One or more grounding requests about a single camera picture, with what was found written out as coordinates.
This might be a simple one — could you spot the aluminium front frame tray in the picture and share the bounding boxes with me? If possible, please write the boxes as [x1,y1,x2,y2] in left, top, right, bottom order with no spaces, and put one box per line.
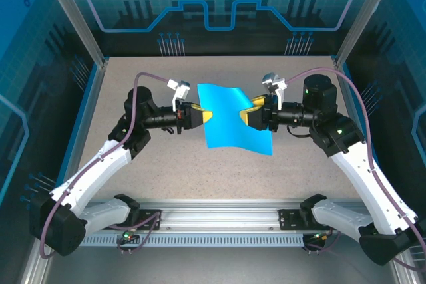
[19,223,426,284]

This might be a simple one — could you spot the blue side trim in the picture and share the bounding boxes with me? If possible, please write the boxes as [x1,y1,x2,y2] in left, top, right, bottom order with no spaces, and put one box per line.
[49,64,101,207]
[341,63,367,122]

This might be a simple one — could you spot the blue paper sheet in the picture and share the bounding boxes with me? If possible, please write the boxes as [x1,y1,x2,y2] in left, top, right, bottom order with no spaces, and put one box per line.
[196,83,274,156]

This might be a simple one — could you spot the aluminium frame post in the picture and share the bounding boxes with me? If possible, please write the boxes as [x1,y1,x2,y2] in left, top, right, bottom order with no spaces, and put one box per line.
[36,0,110,67]
[333,0,403,68]

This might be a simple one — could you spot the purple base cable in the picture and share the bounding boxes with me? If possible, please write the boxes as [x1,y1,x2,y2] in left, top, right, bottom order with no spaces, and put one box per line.
[301,229,342,255]
[108,212,162,255]

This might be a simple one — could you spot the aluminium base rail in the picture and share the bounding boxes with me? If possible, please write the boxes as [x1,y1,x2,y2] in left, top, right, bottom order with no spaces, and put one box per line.
[81,198,369,231]

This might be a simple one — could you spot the slotted grey cable duct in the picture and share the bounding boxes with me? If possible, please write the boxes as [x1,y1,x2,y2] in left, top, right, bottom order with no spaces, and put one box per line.
[79,233,306,248]

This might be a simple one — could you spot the aluminium side rail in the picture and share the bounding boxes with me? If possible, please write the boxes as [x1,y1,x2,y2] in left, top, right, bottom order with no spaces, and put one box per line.
[334,59,377,165]
[55,59,110,207]

